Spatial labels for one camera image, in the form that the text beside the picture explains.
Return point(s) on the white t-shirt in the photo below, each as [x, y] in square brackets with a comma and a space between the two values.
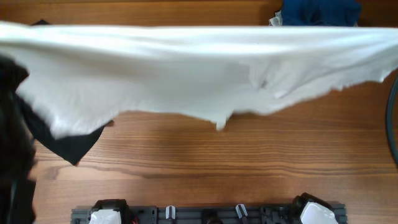
[80, 77]

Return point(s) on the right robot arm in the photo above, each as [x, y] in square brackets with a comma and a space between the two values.
[308, 209]

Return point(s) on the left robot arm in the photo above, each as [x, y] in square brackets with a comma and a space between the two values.
[20, 128]

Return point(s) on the light grey-blue folded shirt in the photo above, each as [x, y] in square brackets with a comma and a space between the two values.
[277, 20]

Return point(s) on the black t-shirt with logo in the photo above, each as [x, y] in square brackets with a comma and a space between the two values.
[36, 110]

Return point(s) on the dark blue folded shirt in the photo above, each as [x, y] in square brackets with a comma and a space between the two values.
[344, 13]

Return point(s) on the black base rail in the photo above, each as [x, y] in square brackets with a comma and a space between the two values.
[265, 214]

